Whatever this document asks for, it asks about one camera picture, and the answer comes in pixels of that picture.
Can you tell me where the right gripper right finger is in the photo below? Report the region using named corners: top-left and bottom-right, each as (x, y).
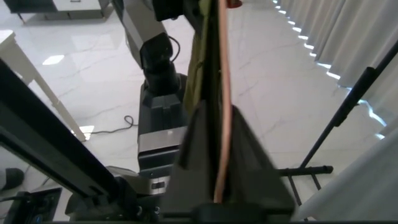
top-left (229, 105), bottom-right (295, 215)

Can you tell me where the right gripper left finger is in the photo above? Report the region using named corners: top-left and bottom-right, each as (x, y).
top-left (161, 101), bottom-right (216, 215)

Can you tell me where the green garment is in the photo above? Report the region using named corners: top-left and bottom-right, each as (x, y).
top-left (183, 0), bottom-right (222, 114)

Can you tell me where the pink clothes hanger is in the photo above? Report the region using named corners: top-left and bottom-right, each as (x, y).
top-left (213, 0), bottom-right (233, 203)

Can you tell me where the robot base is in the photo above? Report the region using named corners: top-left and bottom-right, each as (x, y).
top-left (0, 58), bottom-right (190, 224)

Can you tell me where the black clothes rack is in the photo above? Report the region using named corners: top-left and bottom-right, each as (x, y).
top-left (278, 40), bottom-right (398, 207)

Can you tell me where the grey low cabinet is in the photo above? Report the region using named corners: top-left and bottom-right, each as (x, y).
top-left (2, 0), bottom-right (114, 24)

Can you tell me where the black cable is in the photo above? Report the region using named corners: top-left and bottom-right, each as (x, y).
top-left (88, 114), bottom-right (139, 135)

